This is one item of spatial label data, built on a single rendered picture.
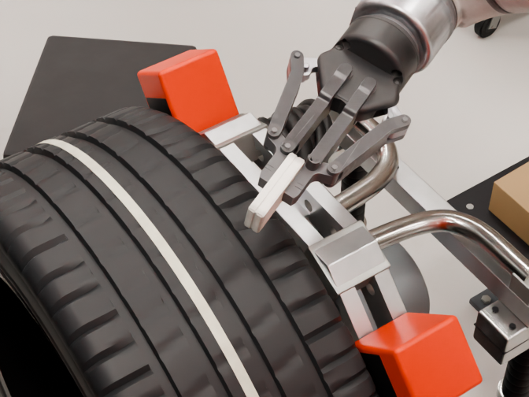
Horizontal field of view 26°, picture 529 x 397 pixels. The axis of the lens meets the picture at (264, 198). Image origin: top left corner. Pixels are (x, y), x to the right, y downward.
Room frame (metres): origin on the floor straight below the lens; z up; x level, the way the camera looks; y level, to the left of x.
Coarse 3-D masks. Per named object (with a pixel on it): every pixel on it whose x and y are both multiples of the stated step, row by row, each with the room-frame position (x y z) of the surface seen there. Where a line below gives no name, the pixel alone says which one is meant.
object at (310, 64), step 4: (304, 60) 0.81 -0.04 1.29; (308, 60) 0.81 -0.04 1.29; (312, 60) 0.81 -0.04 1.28; (316, 60) 0.82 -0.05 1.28; (288, 64) 0.81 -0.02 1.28; (304, 64) 0.80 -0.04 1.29; (308, 64) 0.80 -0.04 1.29; (312, 64) 0.81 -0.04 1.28; (316, 64) 0.81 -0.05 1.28; (288, 68) 0.81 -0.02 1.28; (304, 68) 0.80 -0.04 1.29; (308, 68) 0.80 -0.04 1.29; (312, 68) 0.81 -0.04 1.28; (316, 68) 0.81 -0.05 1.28; (288, 72) 0.80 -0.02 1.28; (304, 72) 0.80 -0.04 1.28; (308, 72) 0.80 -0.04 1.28; (312, 72) 0.81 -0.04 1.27; (304, 76) 0.80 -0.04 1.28; (308, 76) 0.80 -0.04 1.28; (304, 80) 0.80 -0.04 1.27
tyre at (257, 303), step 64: (128, 128) 0.88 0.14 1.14; (0, 192) 0.77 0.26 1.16; (64, 192) 0.76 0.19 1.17; (128, 192) 0.75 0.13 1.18; (192, 192) 0.75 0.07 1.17; (256, 192) 0.76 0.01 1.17; (0, 256) 0.71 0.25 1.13; (64, 256) 0.67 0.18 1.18; (128, 256) 0.67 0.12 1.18; (192, 256) 0.68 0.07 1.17; (256, 256) 0.68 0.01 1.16; (64, 320) 0.61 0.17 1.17; (128, 320) 0.61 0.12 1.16; (192, 320) 0.61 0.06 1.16; (256, 320) 0.62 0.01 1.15; (320, 320) 0.63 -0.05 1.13; (0, 384) 0.84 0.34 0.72; (128, 384) 0.55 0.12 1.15; (192, 384) 0.56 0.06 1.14; (256, 384) 0.57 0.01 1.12; (320, 384) 0.59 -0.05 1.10
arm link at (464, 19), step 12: (456, 0) 0.88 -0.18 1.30; (468, 0) 0.88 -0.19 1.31; (480, 0) 0.87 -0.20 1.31; (492, 0) 0.87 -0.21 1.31; (456, 12) 0.87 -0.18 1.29; (468, 12) 0.88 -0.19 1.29; (480, 12) 0.88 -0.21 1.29; (492, 12) 0.87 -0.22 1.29; (504, 12) 0.87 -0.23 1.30; (456, 24) 0.88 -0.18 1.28; (468, 24) 0.89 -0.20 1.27
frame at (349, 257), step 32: (224, 128) 0.90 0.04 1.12; (256, 128) 0.90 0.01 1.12; (256, 160) 0.89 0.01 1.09; (320, 192) 0.80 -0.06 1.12; (288, 224) 0.76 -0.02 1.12; (320, 224) 0.79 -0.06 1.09; (352, 224) 0.76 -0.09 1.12; (320, 256) 0.72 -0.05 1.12; (352, 256) 0.72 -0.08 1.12; (384, 256) 0.73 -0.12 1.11; (352, 288) 0.70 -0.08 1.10; (384, 288) 0.71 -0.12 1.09; (352, 320) 0.67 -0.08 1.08; (384, 320) 0.69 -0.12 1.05
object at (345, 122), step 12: (360, 84) 0.78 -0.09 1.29; (372, 84) 0.78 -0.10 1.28; (360, 96) 0.77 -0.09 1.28; (348, 108) 0.76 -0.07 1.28; (360, 108) 0.76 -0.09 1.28; (336, 120) 0.75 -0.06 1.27; (348, 120) 0.75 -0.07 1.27; (336, 132) 0.73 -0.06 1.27; (348, 132) 0.76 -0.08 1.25; (324, 144) 0.72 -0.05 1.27; (336, 144) 0.73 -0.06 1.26; (312, 156) 0.70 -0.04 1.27; (324, 156) 0.71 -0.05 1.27; (312, 168) 0.70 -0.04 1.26
